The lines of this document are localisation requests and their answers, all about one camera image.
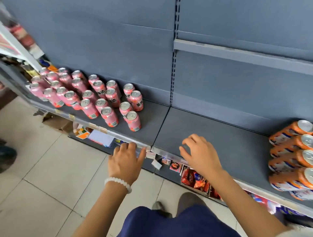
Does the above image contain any person's right hand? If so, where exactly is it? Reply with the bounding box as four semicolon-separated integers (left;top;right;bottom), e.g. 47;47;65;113
179;133;223;180

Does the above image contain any person's left hand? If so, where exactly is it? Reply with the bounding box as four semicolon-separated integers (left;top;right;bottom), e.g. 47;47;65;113
107;142;147;186

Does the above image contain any grey metal shelf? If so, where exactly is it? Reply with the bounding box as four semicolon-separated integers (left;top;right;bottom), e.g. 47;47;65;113
0;0;313;218

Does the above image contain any pile of pink soda cans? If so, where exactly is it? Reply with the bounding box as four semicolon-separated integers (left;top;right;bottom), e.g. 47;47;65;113
29;67;120;128

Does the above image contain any orange striped soda can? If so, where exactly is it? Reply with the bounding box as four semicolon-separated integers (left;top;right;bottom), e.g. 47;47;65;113
268;149;313;174
269;119;313;146
270;134;313;159

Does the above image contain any group of orange cans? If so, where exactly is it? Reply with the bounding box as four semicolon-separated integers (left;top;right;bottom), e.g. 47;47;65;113
268;167;313;201

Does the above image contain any person's right forearm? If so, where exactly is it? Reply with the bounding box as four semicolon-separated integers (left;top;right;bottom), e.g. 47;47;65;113
207;168;288;237

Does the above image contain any person's left forearm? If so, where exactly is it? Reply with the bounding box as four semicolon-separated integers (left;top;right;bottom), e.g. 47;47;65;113
72;182;132;237

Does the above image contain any row of red snack packets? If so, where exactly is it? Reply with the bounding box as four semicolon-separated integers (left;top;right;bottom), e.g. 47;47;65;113
180;167;222;200

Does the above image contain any small dark printed packet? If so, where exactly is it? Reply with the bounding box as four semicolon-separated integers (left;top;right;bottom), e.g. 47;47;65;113
169;160;183;173

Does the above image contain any white flat packet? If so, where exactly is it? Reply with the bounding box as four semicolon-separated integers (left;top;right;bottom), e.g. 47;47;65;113
87;129;115;148

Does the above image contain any grey shoe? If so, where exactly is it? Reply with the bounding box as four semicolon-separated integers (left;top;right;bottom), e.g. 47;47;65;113
151;201;173;218

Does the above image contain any navy blue shirt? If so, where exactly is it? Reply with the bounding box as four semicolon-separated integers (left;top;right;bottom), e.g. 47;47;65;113
117;204;241;237

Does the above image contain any row of colourful packets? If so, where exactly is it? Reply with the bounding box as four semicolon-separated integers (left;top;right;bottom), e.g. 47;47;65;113
246;190;308;219

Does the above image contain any orange packet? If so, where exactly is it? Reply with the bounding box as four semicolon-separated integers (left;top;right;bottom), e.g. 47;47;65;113
39;60;59;73

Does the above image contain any light grey shirt sleeve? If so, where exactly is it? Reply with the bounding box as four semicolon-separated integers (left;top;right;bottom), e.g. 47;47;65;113
275;223;313;237

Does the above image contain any stack of red flat boxes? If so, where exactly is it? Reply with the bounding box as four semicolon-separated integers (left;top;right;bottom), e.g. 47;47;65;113
6;21;44;59

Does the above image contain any white bead bracelet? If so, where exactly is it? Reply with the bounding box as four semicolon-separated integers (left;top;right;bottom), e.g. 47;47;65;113
104;177;132;195

